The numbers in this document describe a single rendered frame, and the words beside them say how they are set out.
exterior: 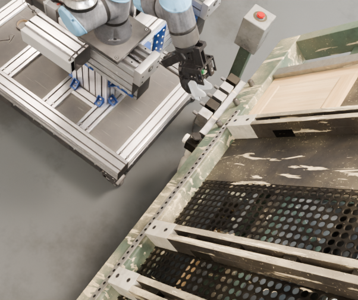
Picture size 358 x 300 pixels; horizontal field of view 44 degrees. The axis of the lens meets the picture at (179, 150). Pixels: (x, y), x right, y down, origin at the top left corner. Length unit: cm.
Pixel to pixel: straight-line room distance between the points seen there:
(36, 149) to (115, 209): 59
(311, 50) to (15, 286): 185
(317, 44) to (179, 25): 109
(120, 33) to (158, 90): 99
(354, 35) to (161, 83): 119
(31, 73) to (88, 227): 96
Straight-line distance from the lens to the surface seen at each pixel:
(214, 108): 203
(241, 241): 126
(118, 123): 257
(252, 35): 222
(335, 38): 211
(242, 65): 242
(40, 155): 273
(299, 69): 196
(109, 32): 178
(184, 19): 117
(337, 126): 152
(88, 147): 249
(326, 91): 177
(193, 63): 126
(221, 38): 335
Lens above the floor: 242
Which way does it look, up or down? 61 degrees down
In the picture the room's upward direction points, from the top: 18 degrees clockwise
